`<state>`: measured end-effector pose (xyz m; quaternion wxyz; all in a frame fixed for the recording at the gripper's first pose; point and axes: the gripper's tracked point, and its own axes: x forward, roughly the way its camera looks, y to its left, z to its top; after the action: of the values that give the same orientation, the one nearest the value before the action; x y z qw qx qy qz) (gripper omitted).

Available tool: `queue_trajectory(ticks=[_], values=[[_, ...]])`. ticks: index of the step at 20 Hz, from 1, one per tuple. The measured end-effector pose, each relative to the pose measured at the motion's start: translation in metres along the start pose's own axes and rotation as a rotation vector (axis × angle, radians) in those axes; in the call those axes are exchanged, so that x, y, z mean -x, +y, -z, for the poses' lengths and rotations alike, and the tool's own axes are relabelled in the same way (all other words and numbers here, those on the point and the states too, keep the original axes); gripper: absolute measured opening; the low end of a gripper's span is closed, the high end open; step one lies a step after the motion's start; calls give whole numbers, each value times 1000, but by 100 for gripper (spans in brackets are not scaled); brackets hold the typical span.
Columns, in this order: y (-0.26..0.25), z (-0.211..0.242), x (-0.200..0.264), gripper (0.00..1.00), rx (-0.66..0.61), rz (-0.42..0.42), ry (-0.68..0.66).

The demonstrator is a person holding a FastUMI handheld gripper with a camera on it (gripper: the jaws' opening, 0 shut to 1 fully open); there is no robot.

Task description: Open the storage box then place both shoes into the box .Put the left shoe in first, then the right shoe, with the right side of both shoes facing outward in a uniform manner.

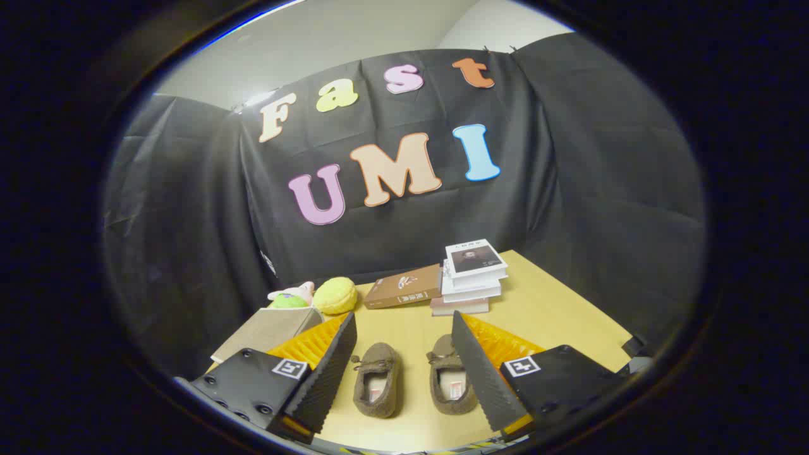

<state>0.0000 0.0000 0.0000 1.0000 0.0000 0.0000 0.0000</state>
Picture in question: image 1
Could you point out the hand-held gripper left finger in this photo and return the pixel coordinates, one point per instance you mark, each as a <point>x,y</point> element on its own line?
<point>328,366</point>

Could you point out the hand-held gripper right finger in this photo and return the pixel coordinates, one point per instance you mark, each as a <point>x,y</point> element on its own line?
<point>477,366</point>

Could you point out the brown felt shoe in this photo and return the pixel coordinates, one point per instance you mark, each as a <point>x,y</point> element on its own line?
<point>376,363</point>
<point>445,363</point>

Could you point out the beige fabric storage box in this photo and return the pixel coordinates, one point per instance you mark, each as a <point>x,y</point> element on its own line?
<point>268,332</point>

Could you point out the mauve book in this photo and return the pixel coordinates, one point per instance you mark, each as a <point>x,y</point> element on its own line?
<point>460,308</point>

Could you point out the yellow round plush cushion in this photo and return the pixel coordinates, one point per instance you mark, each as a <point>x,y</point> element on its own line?
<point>335,296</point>

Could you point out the white book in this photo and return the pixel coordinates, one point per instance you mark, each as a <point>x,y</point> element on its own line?
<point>474,283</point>
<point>471,294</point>

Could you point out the pink and green plush toy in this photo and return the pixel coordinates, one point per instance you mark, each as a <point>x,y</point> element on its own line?
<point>289,301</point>

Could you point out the brown cover book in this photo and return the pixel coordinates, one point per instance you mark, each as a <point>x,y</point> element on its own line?
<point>404,285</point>

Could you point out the black backdrop cloth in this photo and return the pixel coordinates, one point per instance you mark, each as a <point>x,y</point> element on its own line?
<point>569,189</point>

